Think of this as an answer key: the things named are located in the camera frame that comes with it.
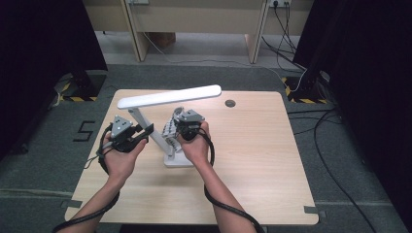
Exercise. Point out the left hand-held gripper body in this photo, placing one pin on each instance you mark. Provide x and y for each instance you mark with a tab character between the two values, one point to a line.
123	139

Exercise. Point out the person's right hand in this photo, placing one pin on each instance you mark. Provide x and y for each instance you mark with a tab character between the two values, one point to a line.
197	150

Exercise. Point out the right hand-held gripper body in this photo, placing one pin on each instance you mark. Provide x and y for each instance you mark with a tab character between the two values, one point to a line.
189	126

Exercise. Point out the person's left hand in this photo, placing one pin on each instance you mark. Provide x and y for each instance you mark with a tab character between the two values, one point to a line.
121	165

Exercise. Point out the wall socket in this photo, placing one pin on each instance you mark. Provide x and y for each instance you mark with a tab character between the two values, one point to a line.
280	2

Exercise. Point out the grey tape piece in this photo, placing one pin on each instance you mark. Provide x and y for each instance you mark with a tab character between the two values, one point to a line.
71	204
314	210

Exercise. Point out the black curtain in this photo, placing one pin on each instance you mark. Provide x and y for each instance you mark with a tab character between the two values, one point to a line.
372	81
42	48

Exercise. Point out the stand base with hazard tape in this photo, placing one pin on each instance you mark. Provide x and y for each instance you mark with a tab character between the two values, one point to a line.
304	92
84	87

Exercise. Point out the beige wooden desk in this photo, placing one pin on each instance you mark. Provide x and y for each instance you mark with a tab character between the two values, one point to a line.
194	16

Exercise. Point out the white desk lamp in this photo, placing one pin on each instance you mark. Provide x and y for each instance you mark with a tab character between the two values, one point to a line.
168	96

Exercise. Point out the striped white cloth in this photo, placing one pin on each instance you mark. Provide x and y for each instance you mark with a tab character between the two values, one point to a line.
168	132

